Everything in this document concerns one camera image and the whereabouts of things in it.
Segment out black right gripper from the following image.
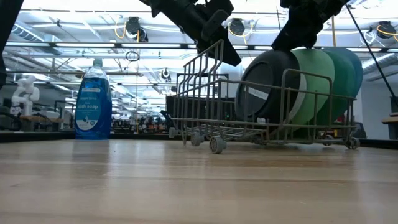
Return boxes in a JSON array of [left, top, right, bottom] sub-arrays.
[[271, 6, 340, 51]]

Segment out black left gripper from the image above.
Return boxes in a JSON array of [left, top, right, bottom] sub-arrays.
[[139, 0, 242, 67]]

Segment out light green plate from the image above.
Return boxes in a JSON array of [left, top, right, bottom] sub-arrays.
[[290, 47, 336, 127]]

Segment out pale blue plate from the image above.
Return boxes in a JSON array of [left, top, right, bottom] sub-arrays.
[[234, 49, 308, 124]]

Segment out dark green plate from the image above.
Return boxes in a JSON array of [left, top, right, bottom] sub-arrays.
[[312, 49, 357, 131]]

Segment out grey wire dish rack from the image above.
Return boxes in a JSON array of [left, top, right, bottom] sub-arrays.
[[167, 39, 361, 155]]

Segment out black cabinet workbench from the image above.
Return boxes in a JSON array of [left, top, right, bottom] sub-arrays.
[[164, 73, 237, 133]]

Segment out shelf with small items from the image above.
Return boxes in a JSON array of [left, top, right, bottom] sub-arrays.
[[111, 113, 167, 134]]

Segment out blue dish soap bottle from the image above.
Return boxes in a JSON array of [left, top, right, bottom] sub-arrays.
[[74, 58, 113, 141]]

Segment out long wooden table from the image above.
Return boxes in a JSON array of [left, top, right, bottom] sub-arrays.
[[18, 114, 65, 132]]

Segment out black ceiling cable reel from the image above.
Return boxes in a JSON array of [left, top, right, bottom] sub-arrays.
[[228, 17, 246, 37], [125, 16, 149, 44], [375, 20, 398, 40]]

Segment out thin black taut cable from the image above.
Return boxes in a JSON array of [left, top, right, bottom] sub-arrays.
[[344, 2, 398, 99]]

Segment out black aluminium table frame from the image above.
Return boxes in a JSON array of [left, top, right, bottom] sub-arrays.
[[0, 130, 184, 143]]

